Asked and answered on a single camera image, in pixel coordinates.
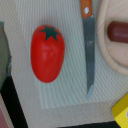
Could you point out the yellow snack box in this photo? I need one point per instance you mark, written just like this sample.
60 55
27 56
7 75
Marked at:
120 112

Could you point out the pale green gripper finger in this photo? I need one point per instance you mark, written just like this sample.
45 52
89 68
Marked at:
5 57

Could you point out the pink brown board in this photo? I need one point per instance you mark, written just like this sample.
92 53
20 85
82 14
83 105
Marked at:
5 120

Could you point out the brown toy sausage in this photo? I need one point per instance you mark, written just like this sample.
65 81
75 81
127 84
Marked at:
118 31

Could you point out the round beige plate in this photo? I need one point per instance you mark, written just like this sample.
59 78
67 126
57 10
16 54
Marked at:
114 53

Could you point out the red toy tomato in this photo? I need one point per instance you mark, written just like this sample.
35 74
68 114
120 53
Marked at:
47 53

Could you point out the knife with orange handle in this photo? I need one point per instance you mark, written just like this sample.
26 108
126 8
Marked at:
89 40

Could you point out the beige woven placemat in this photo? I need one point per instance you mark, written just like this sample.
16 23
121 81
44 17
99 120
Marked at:
65 102

